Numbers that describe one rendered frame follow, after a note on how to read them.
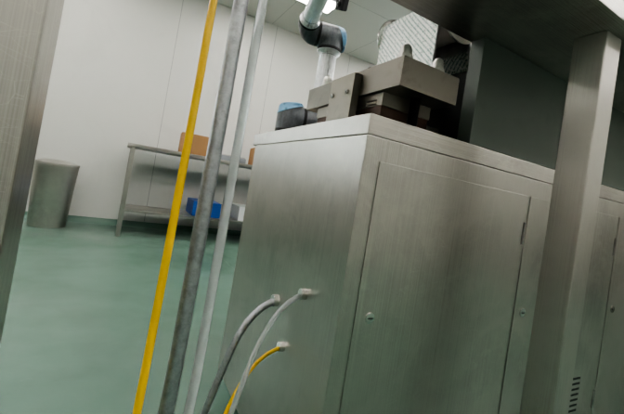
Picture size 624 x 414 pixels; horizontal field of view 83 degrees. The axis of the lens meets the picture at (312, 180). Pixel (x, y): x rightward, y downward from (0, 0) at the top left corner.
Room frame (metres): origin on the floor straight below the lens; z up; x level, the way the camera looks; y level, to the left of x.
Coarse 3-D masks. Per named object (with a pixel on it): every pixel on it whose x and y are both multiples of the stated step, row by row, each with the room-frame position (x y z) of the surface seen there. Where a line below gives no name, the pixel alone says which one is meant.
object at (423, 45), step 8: (424, 32) 0.92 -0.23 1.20; (432, 32) 0.89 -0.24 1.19; (408, 40) 0.97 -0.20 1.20; (416, 40) 0.94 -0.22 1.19; (424, 40) 0.91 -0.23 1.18; (432, 40) 0.89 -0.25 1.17; (384, 48) 1.06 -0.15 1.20; (392, 48) 1.03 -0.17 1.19; (416, 48) 0.94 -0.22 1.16; (424, 48) 0.91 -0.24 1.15; (432, 48) 0.89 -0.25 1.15; (384, 56) 1.06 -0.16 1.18; (392, 56) 1.02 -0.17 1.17; (416, 56) 0.93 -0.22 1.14; (424, 56) 0.91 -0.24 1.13; (432, 56) 0.88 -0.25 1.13
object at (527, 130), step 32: (480, 64) 0.77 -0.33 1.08; (512, 64) 0.82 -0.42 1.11; (480, 96) 0.78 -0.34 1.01; (512, 96) 0.83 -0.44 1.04; (544, 96) 0.89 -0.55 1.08; (480, 128) 0.79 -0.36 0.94; (512, 128) 0.84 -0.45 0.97; (544, 128) 0.90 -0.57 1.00; (544, 160) 0.91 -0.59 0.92; (608, 160) 1.07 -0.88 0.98
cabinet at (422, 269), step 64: (256, 192) 1.12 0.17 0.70; (320, 192) 0.76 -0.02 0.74; (384, 192) 0.67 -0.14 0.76; (448, 192) 0.75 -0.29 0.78; (512, 192) 0.85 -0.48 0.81; (256, 256) 1.03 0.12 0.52; (320, 256) 0.72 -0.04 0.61; (384, 256) 0.68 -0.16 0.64; (448, 256) 0.76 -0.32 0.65; (512, 256) 0.87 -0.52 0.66; (256, 320) 0.97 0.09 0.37; (320, 320) 0.69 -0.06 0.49; (384, 320) 0.69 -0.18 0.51; (448, 320) 0.78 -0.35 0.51; (512, 320) 0.89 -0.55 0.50; (256, 384) 0.90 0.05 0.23; (320, 384) 0.66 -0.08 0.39; (384, 384) 0.70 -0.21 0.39; (448, 384) 0.79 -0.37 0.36; (512, 384) 0.91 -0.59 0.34; (576, 384) 1.06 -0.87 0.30
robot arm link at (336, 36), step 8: (320, 24) 1.62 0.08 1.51; (328, 24) 1.64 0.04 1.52; (320, 32) 1.62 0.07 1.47; (328, 32) 1.63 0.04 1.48; (336, 32) 1.64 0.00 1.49; (344, 32) 1.65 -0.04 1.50; (320, 40) 1.64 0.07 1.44; (328, 40) 1.63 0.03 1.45; (336, 40) 1.64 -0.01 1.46; (344, 40) 1.65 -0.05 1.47; (320, 48) 1.65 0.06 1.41; (328, 48) 1.64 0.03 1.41; (336, 48) 1.65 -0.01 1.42; (344, 48) 1.68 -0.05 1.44; (320, 56) 1.67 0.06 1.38; (328, 56) 1.65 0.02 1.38; (336, 56) 1.68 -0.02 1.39; (320, 64) 1.66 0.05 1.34; (328, 64) 1.65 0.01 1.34; (320, 72) 1.65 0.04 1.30; (328, 72) 1.65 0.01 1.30; (320, 80) 1.65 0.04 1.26; (312, 112) 1.64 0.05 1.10; (312, 120) 1.63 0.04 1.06
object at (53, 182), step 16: (48, 160) 3.21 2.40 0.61; (32, 176) 3.21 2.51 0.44; (48, 176) 3.18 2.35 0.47; (64, 176) 3.26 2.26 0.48; (32, 192) 3.20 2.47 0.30; (48, 192) 3.20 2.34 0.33; (64, 192) 3.29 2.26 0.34; (32, 208) 3.19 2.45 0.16; (48, 208) 3.21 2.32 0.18; (64, 208) 3.32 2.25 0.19; (32, 224) 3.19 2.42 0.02; (48, 224) 3.23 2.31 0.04; (64, 224) 3.37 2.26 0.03
